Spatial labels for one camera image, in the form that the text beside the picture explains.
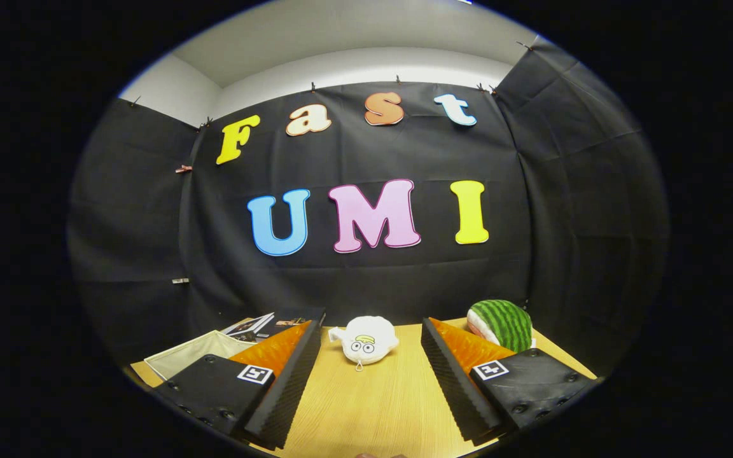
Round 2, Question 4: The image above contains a watermelon slice plush toy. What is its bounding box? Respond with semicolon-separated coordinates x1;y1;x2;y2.
466;300;536;354

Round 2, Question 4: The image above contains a grey fabric storage box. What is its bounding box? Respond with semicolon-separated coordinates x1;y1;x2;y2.
144;330;256;381

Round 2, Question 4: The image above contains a black backdrop cloth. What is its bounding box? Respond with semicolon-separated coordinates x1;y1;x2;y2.
69;38;669;376

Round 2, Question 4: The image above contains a white plush toy with face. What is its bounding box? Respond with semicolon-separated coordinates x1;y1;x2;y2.
328;316;400;371

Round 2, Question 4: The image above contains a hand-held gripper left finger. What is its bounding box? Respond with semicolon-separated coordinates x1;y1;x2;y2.
153;318;323;450

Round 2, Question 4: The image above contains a black cover book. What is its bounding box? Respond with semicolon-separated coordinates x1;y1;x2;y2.
249;309;327;342

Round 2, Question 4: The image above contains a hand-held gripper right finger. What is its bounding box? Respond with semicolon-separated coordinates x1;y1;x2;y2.
421;317;598;446

